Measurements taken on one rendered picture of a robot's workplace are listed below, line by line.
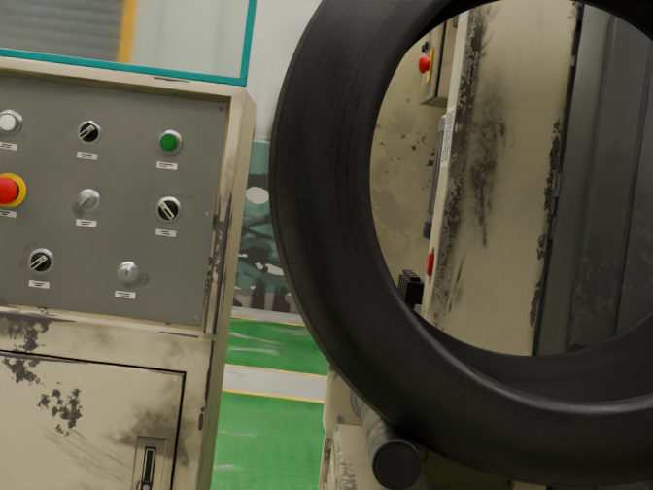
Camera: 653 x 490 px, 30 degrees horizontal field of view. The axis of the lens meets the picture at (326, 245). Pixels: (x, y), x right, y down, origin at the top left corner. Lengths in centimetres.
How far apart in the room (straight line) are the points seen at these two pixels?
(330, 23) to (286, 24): 935
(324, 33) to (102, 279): 86
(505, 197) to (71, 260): 71
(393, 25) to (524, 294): 52
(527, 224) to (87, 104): 72
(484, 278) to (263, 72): 898
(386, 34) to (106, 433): 95
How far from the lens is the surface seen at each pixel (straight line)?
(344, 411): 146
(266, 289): 1033
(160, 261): 185
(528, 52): 148
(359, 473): 123
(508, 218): 147
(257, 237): 1030
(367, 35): 107
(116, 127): 185
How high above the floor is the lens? 115
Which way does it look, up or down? 3 degrees down
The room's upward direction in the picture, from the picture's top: 7 degrees clockwise
